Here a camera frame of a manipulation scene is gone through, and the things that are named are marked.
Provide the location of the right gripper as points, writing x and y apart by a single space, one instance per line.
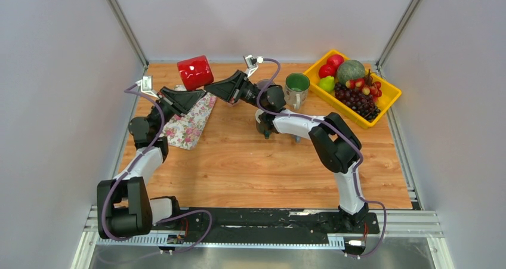
230 89

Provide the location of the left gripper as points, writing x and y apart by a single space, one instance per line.
178 102

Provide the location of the red mug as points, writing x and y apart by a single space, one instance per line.
195 72

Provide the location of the dark green mug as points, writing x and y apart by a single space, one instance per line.
264 123

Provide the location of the cream floral mug green inside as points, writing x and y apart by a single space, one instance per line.
296 90

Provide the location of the mauve mug black handle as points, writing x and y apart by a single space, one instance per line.
262 83

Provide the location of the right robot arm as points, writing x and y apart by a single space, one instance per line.
336 145

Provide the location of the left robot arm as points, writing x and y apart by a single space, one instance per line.
124 208

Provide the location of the floral serving tray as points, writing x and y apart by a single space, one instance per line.
185 132

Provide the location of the green pear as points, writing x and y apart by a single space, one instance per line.
327 84

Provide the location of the red apple lower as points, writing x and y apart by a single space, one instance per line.
327 70

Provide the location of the red apple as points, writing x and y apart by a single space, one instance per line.
327 70
335 61

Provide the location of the red apple upper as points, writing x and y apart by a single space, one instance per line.
335 61

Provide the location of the green melon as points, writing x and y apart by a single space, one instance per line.
350 70

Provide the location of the dark purple grape bunch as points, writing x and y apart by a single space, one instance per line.
357 101

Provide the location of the red cherry cluster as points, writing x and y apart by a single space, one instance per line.
366 86

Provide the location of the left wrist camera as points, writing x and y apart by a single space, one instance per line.
146 85

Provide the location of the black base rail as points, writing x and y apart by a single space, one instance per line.
267 226

